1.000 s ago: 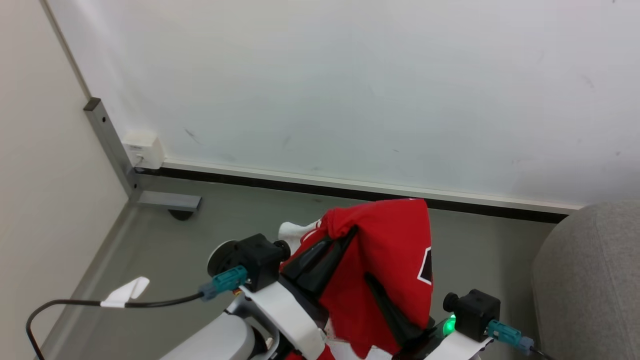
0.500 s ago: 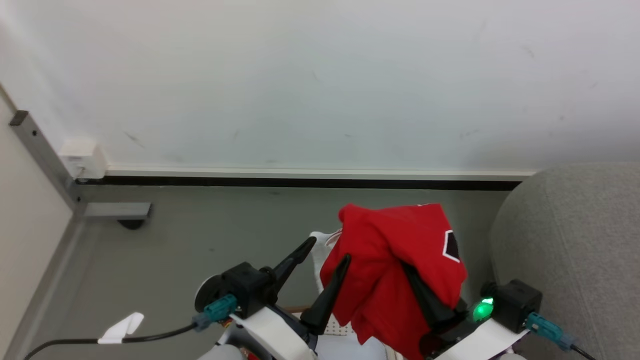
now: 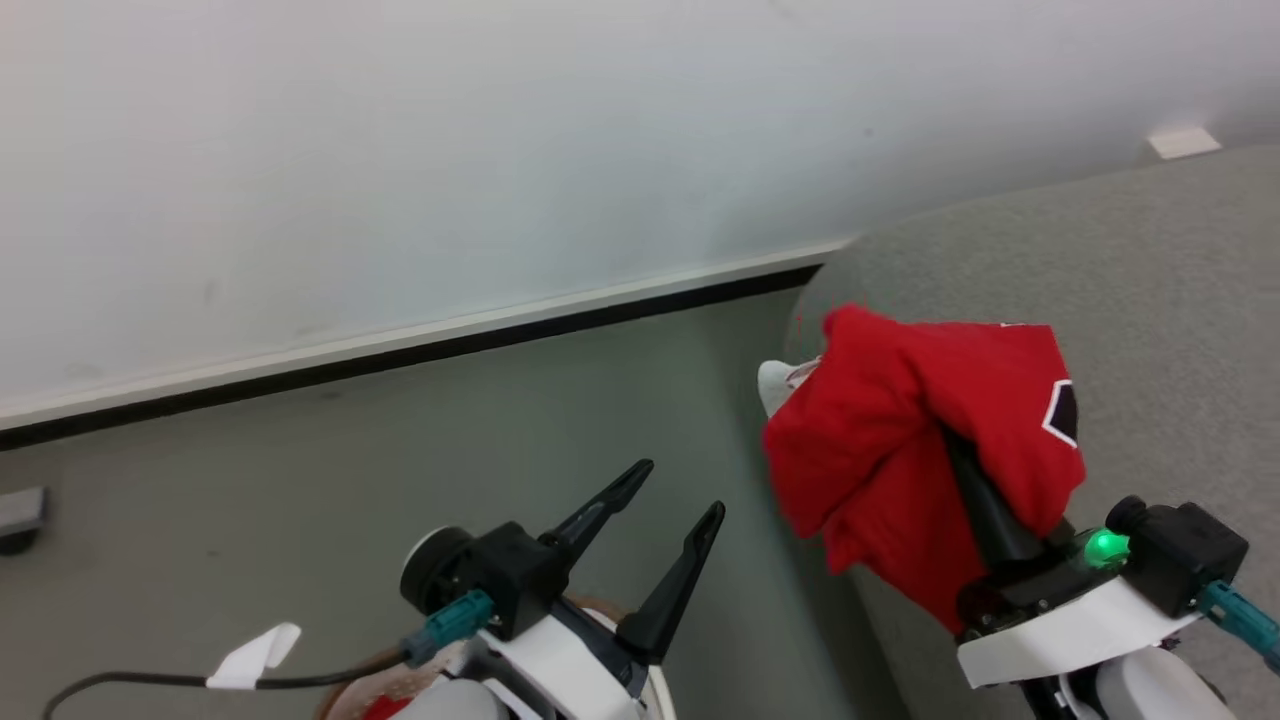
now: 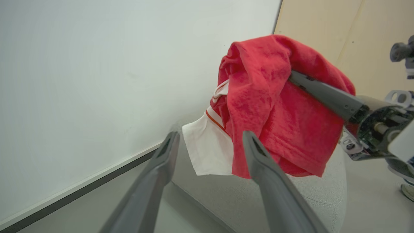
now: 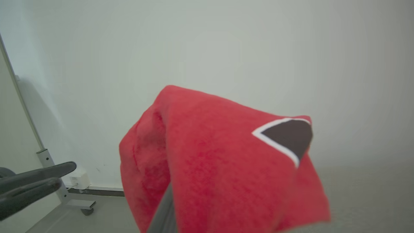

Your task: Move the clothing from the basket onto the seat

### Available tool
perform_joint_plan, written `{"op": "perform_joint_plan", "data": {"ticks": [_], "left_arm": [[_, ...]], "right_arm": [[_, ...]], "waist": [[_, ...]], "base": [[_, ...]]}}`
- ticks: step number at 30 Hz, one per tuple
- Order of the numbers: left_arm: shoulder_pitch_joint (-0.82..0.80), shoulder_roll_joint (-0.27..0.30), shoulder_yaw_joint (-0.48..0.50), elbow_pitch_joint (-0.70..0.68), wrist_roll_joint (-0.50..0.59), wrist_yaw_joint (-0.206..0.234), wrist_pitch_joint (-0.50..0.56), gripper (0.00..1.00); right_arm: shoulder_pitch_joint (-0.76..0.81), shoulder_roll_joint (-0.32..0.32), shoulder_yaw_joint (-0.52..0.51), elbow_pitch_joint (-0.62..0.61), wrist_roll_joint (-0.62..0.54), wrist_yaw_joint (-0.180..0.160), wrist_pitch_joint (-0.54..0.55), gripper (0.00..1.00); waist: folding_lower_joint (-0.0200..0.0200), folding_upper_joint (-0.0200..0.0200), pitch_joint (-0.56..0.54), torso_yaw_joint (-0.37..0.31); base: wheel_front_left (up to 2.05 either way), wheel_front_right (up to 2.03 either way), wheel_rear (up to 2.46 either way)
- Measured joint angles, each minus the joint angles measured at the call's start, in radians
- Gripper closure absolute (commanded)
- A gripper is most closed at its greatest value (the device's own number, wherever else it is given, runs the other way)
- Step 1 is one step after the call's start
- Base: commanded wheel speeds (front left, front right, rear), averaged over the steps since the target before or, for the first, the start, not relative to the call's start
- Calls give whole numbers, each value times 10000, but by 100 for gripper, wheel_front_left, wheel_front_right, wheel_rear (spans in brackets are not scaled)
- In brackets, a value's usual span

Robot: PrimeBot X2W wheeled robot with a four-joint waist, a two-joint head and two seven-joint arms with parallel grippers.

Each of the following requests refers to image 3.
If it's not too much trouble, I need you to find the black cable with teal plug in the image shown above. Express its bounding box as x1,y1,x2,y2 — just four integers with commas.
40,589,497,720

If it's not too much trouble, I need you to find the red garment with black patch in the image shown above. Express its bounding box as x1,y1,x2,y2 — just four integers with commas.
761,303,1088,637

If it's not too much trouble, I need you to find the grey caster foot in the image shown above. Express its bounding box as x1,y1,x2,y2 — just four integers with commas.
0,486,50,558

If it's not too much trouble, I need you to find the white cable tag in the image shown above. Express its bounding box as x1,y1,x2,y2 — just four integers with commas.
205,622,303,692

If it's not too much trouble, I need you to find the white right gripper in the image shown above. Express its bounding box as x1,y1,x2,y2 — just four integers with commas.
940,425,1203,691

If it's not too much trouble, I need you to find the grey fabric sofa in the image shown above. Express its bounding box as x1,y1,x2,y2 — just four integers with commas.
783,143,1280,720

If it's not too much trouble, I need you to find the white black baseboard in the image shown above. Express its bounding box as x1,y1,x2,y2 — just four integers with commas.
0,237,853,452

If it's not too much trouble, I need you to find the white garment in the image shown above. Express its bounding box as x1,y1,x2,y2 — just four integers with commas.
756,355,827,420

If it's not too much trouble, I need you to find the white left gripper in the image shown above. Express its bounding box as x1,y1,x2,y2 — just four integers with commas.
478,459,727,720

